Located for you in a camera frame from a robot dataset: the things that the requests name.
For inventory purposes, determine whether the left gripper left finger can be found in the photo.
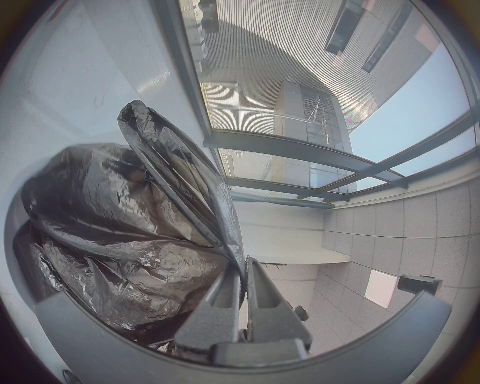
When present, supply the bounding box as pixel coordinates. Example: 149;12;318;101
174;260;242;357

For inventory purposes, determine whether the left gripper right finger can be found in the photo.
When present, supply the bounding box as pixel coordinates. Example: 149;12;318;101
245;258;314;353

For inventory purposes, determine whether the black plastic bag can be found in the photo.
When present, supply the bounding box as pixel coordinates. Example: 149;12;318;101
20;99;249;340

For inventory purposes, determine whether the window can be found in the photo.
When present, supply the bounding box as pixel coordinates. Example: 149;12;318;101
154;0;480;211

